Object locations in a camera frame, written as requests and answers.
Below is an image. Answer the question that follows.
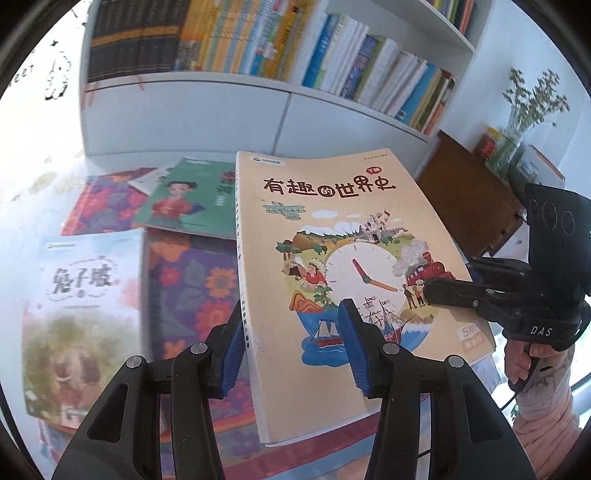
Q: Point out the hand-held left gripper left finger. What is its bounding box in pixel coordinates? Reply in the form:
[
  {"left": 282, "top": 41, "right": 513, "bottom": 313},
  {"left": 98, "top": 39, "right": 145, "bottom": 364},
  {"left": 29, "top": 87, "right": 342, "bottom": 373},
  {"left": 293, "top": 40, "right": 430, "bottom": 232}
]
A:
[{"left": 51, "top": 318, "right": 245, "bottom": 480}]

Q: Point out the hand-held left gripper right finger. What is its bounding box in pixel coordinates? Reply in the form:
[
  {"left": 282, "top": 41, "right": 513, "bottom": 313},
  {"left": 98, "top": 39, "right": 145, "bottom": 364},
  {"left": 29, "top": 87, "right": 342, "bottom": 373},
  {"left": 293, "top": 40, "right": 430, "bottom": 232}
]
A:
[{"left": 337, "top": 298, "right": 539, "bottom": 480}]

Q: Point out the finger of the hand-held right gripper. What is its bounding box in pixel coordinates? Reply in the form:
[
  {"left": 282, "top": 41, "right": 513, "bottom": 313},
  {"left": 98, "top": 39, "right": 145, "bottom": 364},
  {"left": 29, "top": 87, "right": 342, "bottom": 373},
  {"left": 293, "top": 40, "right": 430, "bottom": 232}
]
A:
[
  {"left": 465, "top": 256, "right": 533, "bottom": 291},
  {"left": 422, "top": 278, "right": 534, "bottom": 325}
]

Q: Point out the beige clock cover book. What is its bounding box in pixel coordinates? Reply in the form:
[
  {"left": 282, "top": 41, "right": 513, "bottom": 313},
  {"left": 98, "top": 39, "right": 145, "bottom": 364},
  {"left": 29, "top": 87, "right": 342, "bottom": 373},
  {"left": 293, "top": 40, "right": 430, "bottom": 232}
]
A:
[{"left": 235, "top": 148, "right": 498, "bottom": 448}]

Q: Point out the white book brown picture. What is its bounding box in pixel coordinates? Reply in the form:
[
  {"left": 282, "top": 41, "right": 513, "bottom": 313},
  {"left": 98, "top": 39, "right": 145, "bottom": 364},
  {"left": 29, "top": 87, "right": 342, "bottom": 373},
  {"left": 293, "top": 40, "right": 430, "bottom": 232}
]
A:
[{"left": 21, "top": 229, "right": 145, "bottom": 422}]

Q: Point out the teal girl cover book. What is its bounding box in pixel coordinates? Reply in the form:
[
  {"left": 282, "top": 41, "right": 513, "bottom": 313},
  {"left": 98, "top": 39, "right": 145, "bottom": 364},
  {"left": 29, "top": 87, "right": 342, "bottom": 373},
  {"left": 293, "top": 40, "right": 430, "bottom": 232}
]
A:
[{"left": 130, "top": 157, "right": 238, "bottom": 241}]

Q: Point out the person's right forearm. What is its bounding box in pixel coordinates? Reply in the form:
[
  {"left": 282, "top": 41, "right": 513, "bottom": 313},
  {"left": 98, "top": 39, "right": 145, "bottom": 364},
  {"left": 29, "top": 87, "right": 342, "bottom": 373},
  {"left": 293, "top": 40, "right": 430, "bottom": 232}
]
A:
[{"left": 510, "top": 344, "right": 585, "bottom": 467}]

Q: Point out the row of white blue books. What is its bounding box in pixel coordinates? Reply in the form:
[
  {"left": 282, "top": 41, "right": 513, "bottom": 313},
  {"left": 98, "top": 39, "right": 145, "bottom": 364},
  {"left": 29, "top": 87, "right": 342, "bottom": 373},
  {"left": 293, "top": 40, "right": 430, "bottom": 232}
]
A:
[{"left": 302, "top": 11, "right": 459, "bottom": 137}]

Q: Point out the small row of colourful books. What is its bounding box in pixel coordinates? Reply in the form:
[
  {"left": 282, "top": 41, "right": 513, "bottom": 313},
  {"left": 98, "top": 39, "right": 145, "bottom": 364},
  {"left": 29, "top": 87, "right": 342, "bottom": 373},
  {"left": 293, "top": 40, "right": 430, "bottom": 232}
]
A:
[{"left": 425, "top": 0, "right": 476, "bottom": 38}]

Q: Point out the row of yellow spined books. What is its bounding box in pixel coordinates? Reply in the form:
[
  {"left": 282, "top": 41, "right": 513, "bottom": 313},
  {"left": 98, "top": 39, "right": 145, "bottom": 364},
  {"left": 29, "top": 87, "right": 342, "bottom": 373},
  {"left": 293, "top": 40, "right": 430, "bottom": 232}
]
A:
[{"left": 174, "top": 0, "right": 319, "bottom": 85}]

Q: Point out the row of black books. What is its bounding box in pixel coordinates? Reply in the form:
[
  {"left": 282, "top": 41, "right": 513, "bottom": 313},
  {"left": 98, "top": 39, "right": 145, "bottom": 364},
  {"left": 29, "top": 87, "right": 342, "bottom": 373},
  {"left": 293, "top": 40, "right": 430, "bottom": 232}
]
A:
[{"left": 87, "top": 0, "right": 191, "bottom": 85}]

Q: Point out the person's right hand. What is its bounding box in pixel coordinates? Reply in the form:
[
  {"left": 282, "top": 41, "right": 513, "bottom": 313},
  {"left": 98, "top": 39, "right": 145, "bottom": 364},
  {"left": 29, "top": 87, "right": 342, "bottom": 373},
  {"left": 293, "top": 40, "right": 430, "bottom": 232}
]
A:
[{"left": 503, "top": 343, "right": 576, "bottom": 387}]

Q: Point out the brown wooden cabinet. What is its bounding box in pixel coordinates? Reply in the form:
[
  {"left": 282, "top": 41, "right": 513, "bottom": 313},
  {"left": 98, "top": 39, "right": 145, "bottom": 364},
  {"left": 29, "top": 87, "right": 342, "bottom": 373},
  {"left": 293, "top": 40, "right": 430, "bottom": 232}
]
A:
[{"left": 416, "top": 129, "right": 529, "bottom": 259}]

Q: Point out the purple floral blanket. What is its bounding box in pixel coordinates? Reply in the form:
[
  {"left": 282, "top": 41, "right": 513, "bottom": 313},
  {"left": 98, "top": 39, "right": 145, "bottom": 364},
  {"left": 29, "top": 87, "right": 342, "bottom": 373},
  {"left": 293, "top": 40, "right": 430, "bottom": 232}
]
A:
[{"left": 34, "top": 167, "right": 259, "bottom": 462}]

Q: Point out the white box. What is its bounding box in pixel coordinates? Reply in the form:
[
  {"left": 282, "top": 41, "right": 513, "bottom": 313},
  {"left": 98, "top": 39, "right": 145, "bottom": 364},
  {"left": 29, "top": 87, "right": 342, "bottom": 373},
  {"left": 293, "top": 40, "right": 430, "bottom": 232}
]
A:
[{"left": 519, "top": 143, "right": 568, "bottom": 185}]

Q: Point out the red box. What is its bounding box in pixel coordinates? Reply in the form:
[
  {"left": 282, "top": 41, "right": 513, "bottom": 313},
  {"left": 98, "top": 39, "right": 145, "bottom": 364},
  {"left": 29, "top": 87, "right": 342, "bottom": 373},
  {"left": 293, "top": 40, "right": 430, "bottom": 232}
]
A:
[{"left": 475, "top": 130, "right": 503, "bottom": 161}]

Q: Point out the glass vase with plant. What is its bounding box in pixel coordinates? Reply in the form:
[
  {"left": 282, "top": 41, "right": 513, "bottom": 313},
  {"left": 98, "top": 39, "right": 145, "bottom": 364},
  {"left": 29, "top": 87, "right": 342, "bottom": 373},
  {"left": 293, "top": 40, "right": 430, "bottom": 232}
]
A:
[{"left": 489, "top": 67, "right": 571, "bottom": 178}]

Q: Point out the white cartoon picture book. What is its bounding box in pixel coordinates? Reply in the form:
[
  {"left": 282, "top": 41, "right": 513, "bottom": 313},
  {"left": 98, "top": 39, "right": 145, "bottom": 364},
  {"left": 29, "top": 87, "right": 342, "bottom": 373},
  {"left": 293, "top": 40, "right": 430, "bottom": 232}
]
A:
[{"left": 127, "top": 165, "right": 174, "bottom": 197}]

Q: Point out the white bookshelf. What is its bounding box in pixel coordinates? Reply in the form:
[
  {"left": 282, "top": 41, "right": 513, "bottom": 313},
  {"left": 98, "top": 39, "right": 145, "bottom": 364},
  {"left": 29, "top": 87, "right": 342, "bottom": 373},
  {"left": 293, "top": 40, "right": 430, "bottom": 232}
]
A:
[{"left": 78, "top": 0, "right": 495, "bottom": 174}]

